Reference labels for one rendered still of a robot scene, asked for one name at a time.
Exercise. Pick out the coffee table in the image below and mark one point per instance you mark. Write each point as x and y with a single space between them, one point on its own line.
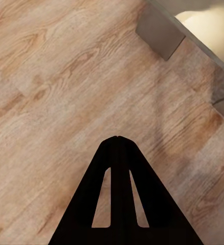
164 24

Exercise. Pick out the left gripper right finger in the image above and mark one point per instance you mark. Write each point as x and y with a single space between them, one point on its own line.
167 224

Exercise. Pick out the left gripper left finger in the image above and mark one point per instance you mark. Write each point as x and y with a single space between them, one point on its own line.
75 227

